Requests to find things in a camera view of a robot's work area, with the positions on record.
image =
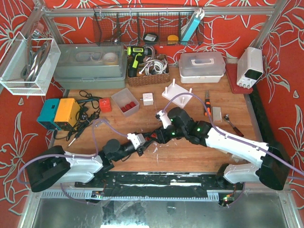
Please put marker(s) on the white cube power socket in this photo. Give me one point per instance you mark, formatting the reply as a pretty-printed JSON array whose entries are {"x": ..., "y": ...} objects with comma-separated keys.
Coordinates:
[{"x": 148, "y": 99}]

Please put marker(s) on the green cordless drill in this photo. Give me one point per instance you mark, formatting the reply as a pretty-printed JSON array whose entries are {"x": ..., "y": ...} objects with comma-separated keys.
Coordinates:
[{"x": 138, "y": 54}]

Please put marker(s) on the white plastic storage box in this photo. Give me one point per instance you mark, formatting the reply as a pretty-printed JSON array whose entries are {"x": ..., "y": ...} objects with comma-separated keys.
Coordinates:
[{"x": 201, "y": 67}]

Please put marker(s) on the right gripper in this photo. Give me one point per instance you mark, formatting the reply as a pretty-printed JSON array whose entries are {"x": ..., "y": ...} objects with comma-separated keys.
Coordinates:
[{"x": 162, "y": 134}]

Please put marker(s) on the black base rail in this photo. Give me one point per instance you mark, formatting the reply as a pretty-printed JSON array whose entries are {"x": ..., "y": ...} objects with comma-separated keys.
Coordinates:
[{"x": 111, "y": 179}]

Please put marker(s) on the woven wicker basket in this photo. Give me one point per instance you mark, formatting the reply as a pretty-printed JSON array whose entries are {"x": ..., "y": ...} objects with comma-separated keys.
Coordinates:
[{"x": 155, "y": 72}]

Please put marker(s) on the white peg board fixture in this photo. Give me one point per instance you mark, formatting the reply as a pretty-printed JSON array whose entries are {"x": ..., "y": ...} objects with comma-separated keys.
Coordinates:
[{"x": 173, "y": 90}]

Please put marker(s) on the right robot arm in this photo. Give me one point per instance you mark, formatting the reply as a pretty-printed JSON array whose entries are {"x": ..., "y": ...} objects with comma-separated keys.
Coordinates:
[{"x": 267, "y": 163}]

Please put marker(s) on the translucent box with orange label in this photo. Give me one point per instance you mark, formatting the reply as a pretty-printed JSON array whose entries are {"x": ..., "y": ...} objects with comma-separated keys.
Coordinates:
[{"x": 216, "y": 114}]

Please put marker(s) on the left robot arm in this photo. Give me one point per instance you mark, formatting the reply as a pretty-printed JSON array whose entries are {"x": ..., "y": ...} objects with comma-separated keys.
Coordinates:
[{"x": 57, "y": 166}]

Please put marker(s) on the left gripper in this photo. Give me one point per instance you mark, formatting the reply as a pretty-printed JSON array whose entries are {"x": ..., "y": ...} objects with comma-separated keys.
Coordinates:
[{"x": 141, "y": 149}]

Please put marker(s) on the clear acrylic hanging box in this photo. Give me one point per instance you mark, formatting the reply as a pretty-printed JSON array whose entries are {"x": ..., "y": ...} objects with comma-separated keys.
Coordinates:
[{"x": 28, "y": 66}]

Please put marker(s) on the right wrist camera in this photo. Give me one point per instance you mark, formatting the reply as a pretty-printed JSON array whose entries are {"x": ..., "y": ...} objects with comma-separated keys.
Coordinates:
[{"x": 163, "y": 117}]

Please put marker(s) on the small red springs in bin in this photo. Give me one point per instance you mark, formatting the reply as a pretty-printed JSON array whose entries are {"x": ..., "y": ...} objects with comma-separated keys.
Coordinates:
[{"x": 128, "y": 107}]

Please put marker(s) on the grey plastic tape container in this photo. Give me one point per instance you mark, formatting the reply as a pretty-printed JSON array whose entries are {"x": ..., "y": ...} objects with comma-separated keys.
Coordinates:
[{"x": 89, "y": 66}]

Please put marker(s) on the black wire wall basket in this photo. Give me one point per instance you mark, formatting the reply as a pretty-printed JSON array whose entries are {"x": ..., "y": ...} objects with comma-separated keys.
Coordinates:
[{"x": 128, "y": 24}]

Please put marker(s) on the red cube block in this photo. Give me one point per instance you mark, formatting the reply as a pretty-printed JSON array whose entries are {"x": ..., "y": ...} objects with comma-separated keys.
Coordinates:
[{"x": 105, "y": 105}]

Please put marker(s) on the yellow teal soldering station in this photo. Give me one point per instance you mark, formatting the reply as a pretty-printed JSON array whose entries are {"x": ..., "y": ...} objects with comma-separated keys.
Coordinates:
[{"x": 59, "y": 114}]

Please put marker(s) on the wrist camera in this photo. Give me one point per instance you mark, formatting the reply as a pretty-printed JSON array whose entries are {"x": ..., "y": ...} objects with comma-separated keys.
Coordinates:
[
  {"x": 136, "y": 139},
  {"x": 163, "y": 117}
]

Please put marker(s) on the yellow tape measure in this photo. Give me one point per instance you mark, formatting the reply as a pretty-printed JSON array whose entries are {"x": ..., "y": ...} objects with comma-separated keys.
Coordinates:
[{"x": 172, "y": 40}]

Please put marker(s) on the soldering iron with cable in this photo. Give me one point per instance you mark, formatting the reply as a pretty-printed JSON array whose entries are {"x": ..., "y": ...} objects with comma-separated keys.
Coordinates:
[{"x": 83, "y": 119}]

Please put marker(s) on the translucent spring bin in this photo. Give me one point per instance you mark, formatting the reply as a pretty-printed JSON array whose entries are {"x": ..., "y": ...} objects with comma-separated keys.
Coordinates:
[{"x": 124, "y": 97}]

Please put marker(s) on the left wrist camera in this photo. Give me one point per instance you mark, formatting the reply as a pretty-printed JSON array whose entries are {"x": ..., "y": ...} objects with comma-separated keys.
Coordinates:
[{"x": 136, "y": 139}]

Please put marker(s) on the orange black screwdriver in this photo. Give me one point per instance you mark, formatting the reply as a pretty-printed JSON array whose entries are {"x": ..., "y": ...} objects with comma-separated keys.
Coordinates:
[{"x": 207, "y": 104}]

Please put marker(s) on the white bench power supply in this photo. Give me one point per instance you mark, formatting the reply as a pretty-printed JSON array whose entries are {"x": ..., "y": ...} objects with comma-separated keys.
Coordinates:
[{"x": 249, "y": 67}]

